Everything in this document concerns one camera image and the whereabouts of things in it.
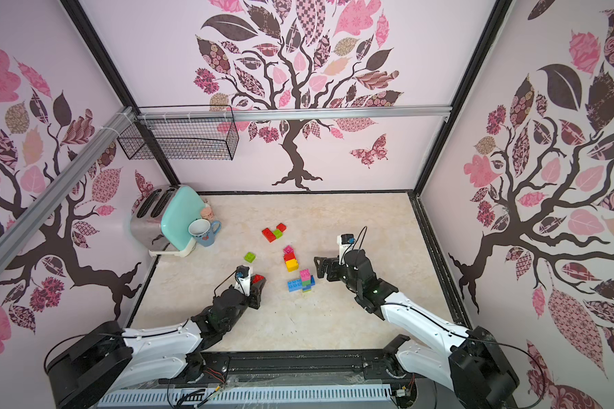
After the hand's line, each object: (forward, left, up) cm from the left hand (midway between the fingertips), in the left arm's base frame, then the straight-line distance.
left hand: (261, 283), depth 86 cm
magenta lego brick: (+15, -8, -3) cm, 17 cm away
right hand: (+5, -22, +9) cm, 25 cm away
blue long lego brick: (-1, -12, 0) cm, 12 cm away
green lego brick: (-1, -16, +1) cm, 16 cm away
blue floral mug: (+20, +24, +4) cm, 31 cm away
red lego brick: (+12, -9, -3) cm, 16 cm away
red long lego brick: (+23, 0, -4) cm, 23 cm away
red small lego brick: (+28, -5, -4) cm, 28 cm away
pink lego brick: (+1, -16, +4) cm, 16 cm away
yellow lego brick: (+9, -10, -4) cm, 14 cm away
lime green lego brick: (-1, -16, -5) cm, 17 cm away
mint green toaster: (+20, +37, +12) cm, 43 cm away
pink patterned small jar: (+28, +24, +5) cm, 38 cm away
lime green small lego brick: (+24, -4, -4) cm, 24 cm away
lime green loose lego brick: (+13, +7, -4) cm, 15 cm away
